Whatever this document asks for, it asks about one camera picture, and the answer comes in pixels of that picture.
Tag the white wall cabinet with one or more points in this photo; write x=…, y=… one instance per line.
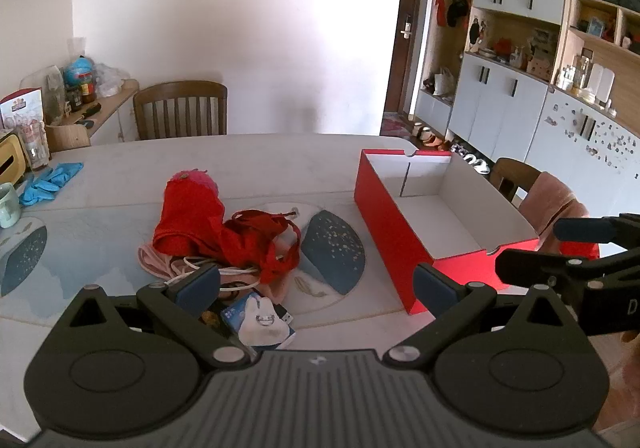
x=505, y=103

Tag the wooden chair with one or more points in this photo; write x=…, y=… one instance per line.
x=510, y=173
x=180, y=90

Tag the pink scarf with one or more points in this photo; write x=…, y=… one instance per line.
x=550, y=203

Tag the red seat cushion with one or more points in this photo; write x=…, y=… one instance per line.
x=580, y=250

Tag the clear plastic bags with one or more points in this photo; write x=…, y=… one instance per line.
x=110, y=80

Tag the black usb stick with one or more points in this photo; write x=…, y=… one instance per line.
x=284, y=313

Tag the wooden holder box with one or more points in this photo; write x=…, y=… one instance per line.
x=67, y=138

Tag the glass jar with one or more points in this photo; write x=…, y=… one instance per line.
x=34, y=148

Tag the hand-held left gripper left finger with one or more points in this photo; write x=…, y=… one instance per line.
x=197, y=285

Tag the patterned rug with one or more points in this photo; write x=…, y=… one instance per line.
x=397, y=124

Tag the pink plush toy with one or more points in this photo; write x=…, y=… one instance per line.
x=200, y=179

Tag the blue tissue pack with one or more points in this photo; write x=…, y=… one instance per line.
x=231, y=317

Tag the yellow tissue box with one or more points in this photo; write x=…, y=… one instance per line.
x=10, y=158

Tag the green mug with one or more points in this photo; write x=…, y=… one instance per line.
x=7, y=205

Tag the blue rubber glove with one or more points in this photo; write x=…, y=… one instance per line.
x=65, y=173
x=35, y=193

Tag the white face mask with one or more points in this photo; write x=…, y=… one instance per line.
x=262, y=325

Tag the blue globe toy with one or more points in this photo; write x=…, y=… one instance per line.
x=79, y=69

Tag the red white carton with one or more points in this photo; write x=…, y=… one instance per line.
x=22, y=108

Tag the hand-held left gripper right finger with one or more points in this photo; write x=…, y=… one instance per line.
x=435, y=290

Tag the red cardboard box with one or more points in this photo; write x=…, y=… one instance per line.
x=385, y=218

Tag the white tote bag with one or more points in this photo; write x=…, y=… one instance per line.
x=444, y=83

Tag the wooden sideboard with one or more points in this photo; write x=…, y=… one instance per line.
x=112, y=100

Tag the sauce jar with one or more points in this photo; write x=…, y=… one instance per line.
x=88, y=90

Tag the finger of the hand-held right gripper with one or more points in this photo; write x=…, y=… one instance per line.
x=580, y=228
x=530, y=267

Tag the row of shoes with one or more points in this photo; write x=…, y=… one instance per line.
x=472, y=160

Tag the red hanging garment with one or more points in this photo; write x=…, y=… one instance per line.
x=440, y=10

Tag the pink fleece cloth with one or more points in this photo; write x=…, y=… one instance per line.
x=150, y=260

